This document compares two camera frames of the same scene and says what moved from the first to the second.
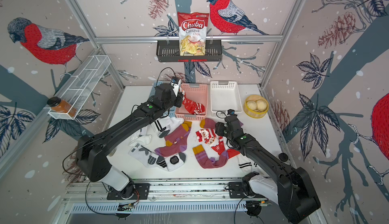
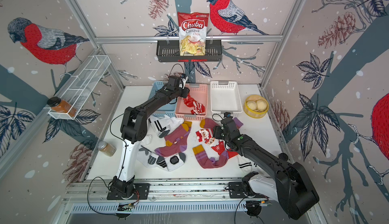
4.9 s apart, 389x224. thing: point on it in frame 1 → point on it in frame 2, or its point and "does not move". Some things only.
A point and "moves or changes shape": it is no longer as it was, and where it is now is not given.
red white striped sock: (199, 108) does not move
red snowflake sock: (189, 104) moves or changes shape
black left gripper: (180, 97) → (186, 92)
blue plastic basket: (171, 113) does not move
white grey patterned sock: (147, 157) does not move
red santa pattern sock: (218, 143) does not move
